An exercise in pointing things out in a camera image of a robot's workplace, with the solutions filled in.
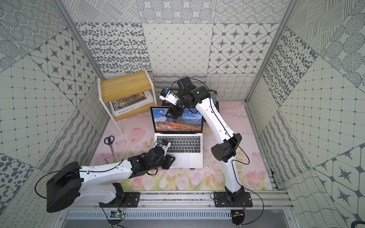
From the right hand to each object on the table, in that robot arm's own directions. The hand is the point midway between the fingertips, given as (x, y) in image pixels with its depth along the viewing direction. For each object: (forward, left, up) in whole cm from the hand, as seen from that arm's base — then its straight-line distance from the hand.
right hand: (171, 111), depth 76 cm
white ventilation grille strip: (-44, +11, -29) cm, 54 cm away
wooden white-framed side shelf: (+13, +35, +5) cm, 38 cm away
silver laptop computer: (-4, -7, -17) cm, 19 cm away
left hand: (-16, -1, -20) cm, 26 cm away
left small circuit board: (-44, +27, -29) cm, 59 cm away
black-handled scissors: (-18, +43, -28) cm, 54 cm away
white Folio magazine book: (+12, +31, -7) cm, 34 cm away
